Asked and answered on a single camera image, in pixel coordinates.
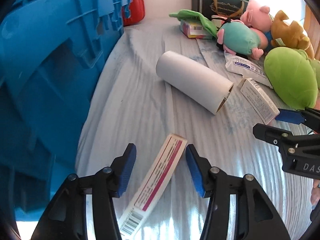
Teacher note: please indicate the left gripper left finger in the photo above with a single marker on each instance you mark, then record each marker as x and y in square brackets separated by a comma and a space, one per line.
[65, 215]

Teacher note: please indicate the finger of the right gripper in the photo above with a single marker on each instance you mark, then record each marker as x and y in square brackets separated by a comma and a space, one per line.
[286, 141]
[309, 117]

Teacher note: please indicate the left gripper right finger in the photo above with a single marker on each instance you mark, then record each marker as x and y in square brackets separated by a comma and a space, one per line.
[255, 215]

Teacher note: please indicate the large green plush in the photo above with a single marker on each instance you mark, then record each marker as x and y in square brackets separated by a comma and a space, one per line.
[294, 76]

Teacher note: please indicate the white medicine box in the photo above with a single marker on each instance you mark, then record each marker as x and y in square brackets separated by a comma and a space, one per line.
[259, 100]

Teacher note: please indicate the long white pink box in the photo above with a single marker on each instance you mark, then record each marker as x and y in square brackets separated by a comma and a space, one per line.
[152, 187]

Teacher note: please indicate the white plastic packet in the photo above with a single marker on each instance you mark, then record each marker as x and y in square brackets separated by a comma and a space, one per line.
[248, 69]

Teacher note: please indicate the brown bear plush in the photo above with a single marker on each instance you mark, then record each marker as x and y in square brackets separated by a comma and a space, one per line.
[290, 35]

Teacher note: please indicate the teal pig plush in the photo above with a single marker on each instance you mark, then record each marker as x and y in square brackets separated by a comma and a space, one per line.
[237, 38]

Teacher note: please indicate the pink pig plush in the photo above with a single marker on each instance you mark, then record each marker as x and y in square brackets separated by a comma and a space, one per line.
[257, 17]

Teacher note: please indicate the white paper roll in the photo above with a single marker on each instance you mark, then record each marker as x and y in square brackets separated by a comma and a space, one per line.
[205, 86]

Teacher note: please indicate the black gift box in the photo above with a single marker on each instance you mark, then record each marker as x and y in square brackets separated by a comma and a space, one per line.
[224, 8]

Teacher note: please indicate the colourful small box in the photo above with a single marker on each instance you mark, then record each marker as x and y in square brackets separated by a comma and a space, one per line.
[194, 29]

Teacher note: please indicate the green cloth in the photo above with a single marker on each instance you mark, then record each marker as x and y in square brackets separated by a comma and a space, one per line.
[186, 14]

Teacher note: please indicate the blue plastic crate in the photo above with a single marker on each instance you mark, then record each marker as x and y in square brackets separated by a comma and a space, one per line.
[52, 55]

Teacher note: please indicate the red plastic case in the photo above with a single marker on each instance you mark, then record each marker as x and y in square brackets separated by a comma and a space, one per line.
[137, 13]

